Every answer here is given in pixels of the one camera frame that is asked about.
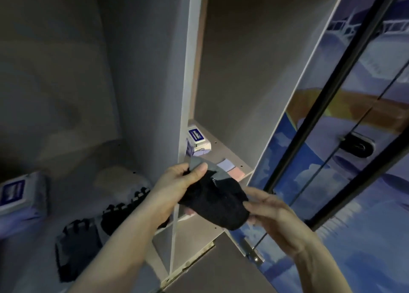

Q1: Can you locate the person's right hand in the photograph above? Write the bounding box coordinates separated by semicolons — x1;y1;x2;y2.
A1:
242;187;321;259

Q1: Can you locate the person's left hand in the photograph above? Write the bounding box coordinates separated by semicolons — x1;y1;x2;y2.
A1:
150;162;208;229

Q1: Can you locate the grey cubby shelf unit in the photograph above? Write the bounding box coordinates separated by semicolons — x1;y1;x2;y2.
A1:
0;0;349;290

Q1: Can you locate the person's left forearm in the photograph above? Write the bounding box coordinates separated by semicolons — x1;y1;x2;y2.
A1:
69;197;170;293

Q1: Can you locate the black metal bar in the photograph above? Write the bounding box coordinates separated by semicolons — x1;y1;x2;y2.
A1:
263;0;404;195
308;148;409;232

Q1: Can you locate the black door lock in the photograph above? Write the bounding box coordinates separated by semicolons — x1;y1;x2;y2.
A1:
338;132;375;158

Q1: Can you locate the metal door floor bracket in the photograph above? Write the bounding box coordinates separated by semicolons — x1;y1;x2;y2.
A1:
237;236;266;265

